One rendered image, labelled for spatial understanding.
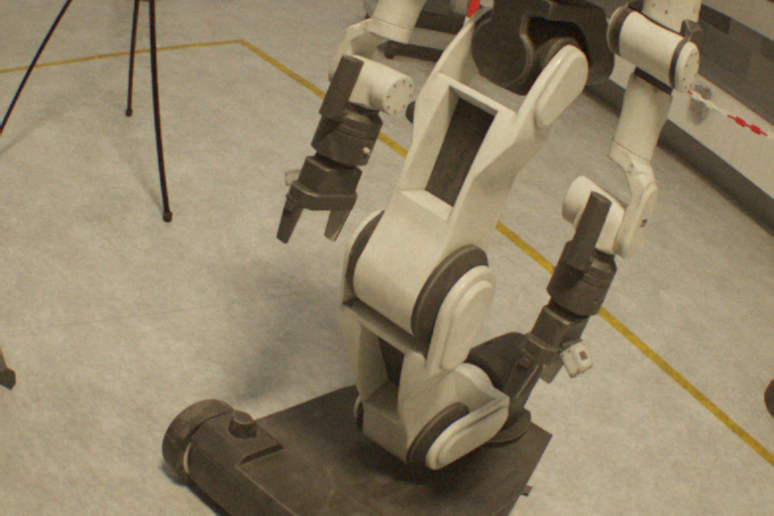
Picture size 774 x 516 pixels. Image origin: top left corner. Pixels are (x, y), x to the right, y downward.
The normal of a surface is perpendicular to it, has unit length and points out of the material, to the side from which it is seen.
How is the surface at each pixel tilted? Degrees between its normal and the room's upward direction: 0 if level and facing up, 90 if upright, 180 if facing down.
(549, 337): 79
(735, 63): 90
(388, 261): 66
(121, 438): 0
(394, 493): 0
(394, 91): 90
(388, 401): 30
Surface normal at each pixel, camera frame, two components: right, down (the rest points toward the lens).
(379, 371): 0.71, 0.46
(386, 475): 0.22, -0.86
